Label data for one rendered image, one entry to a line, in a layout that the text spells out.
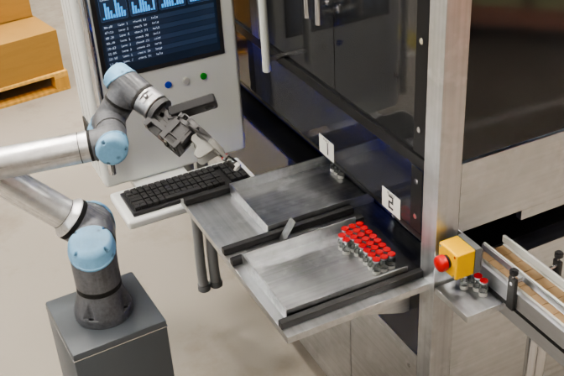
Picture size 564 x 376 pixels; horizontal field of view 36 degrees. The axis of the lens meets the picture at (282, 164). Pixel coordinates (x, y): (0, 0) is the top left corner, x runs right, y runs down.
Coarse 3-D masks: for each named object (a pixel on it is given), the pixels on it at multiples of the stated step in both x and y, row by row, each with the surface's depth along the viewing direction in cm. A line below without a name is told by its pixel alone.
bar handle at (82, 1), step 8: (80, 0) 239; (80, 8) 240; (88, 8) 241; (88, 16) 242; (88, 24) 243; (88, 32) 244; (88, 40) 245; (88, 48) 246; (88, 56) 248; (96, 56) 248; (96, 64) 249; (96, 72) 250; (96, 80) 251; (96, 88) 252; (96, 96) 254; (112, 168) 266
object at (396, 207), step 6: (384, 192) 222; (390, 192) 219; (384, 198) 223; (390, 198) 220; (396, 198) 217; (384, 204) 224; (390, 204) 221; (396, 204) 218; (390, 210) 222; (396, 210) 219; (396, 216) 220
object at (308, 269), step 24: (288, 240) 227; (312, 240) 231; (336, 240) 231; (264, 264) 223; (288, 264) 223; (312, 264) 222; (336, 264) 222; (360, 264) 221; (264, 288) 212; (288, 288) 214; (312, 288) 214; (336, 288) 213; (360, 288) 210; (288, 312) 203
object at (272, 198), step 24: (288, 168) 260; (312, 168) 265; (240, 192) 255; (264, 192) 254; (288, 192) 253; (312, 192) 253; (336, 192) 252; (360, 192) 251; (264, 216) 243; (288, 216) 243; (312, 216) 239
